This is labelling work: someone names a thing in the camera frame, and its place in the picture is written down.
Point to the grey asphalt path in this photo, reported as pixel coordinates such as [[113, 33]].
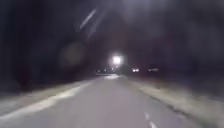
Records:
[[106, 103]]

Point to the street lamp pole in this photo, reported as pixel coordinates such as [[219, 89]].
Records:
[[116, 61]]

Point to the white painted line dashes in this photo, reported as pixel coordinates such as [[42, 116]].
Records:
[[150, 121]]

